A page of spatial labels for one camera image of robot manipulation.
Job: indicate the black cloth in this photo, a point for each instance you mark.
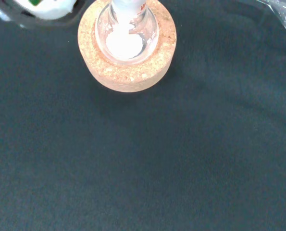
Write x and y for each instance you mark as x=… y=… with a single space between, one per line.
x=142 y=156

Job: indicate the clear glass weighing funnel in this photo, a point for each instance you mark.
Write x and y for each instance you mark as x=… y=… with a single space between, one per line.
x=284 y=14

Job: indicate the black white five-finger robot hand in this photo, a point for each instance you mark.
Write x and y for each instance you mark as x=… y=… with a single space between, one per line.
x=49 y=8

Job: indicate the glass round-bottom flask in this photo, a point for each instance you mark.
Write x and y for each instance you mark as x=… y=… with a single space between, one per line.
x=123 y=45

